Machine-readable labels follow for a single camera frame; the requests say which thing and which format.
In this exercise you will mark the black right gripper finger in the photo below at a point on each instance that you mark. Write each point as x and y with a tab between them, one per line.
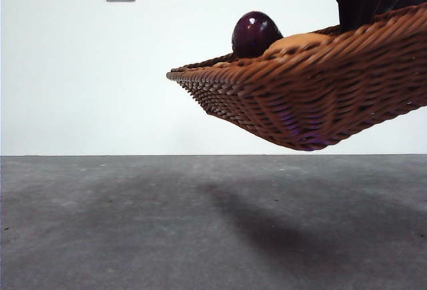
363	0

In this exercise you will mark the brown potato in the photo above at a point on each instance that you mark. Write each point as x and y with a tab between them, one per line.
300	43

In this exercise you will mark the purple eggplant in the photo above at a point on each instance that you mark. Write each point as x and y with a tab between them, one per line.
253	35

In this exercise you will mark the brown wicker basket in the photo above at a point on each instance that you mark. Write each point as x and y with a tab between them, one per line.
317	96

